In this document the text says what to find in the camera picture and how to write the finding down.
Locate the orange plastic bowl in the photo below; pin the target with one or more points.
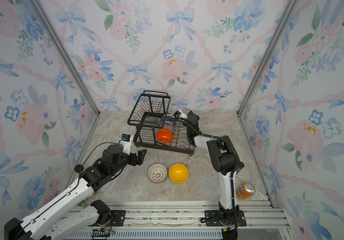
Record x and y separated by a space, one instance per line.
164 136

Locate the aluminium frame post left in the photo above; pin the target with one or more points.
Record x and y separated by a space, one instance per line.
60 48

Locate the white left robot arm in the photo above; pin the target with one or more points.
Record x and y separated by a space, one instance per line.
47 223

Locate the pink striped bowl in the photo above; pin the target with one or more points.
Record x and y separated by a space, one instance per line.
169 126

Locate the small dark spice jar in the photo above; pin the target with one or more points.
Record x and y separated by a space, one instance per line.
78 168

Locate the orange soda can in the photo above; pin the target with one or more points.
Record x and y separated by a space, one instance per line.
245 191

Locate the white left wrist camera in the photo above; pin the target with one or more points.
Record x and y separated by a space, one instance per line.
126 141

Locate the yellow plastic bowl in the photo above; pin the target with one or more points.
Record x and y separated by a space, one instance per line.
178 173

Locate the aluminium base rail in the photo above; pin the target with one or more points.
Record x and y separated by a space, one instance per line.
189 220

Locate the aluminium frame post right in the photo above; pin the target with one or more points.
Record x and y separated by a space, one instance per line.
271 47

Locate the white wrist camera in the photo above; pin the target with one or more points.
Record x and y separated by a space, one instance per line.
179 114
126 141

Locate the blue triangle pattern bowl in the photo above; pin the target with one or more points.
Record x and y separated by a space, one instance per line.
169 118

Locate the white lattice pattern bowl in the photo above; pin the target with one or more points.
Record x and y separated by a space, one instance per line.
157 173

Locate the aluminium frame post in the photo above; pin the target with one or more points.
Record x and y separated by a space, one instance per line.
60 48
271 47

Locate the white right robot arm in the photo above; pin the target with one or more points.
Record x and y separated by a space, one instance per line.
225 161

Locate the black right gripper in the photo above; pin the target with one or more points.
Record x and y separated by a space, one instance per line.
192 115

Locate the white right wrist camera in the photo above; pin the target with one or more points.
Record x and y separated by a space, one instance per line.
179 114

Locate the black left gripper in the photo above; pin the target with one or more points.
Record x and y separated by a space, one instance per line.
135 161

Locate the black wire dish rack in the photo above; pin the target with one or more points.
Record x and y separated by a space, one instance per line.
145 116

